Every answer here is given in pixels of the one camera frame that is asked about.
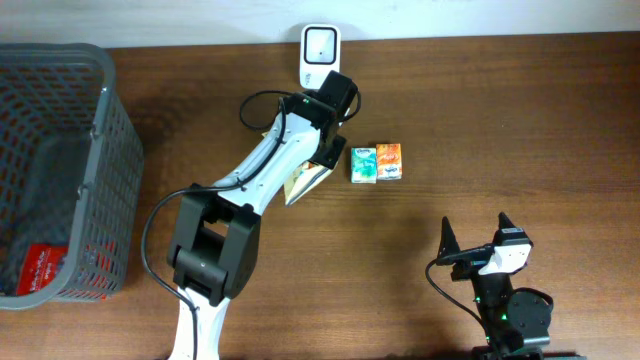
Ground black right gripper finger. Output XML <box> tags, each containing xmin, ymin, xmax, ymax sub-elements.
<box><xmin>438</xmin><ymin>217</ymin><xmax>460</xmax><ymax>260</ymax></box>
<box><xmin>493</xmin><ymin>212</ymin><xmax>520</xmax><ymax>244</ymax></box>

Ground beige snack bag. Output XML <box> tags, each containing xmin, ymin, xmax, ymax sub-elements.
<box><xmin>283</xmin><ymin>162</ymin><xmax>333</xmax><ymax>206</ymax></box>

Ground green tissue pack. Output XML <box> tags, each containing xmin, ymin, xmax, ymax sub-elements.
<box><xmin>351</xmin><ymin>148</ymin><xmax>377</xmax><ymax>184</ymax></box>

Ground orange tissue pack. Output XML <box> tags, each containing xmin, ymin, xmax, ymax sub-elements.
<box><xmin>376</xmin><ymin>144</ymin><xmax>403</xmax><ymax>180</ymax></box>

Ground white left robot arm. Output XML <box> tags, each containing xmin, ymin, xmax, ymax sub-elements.
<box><xmin>167</xmin><ymin>71</ymin><xmax>361</xmax><ymax>359</ymax></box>

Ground white barcode scanner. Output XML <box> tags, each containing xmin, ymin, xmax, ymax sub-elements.
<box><xmin>299</xmin><ymin>24</ymin><xmax>341</xmax><ymax>90</ymax></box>

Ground grey plastic mesh basket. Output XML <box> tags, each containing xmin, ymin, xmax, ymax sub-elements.
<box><xmin>1</xmin><ymin>43</ymin><xmax>144</xmax><ymax>311</ymax></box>

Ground red snack package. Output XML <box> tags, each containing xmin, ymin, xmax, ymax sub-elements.
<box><xmin>16</xmin><ymin>244</ymin><xmax>68</xmax><ymax>296</ymax></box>

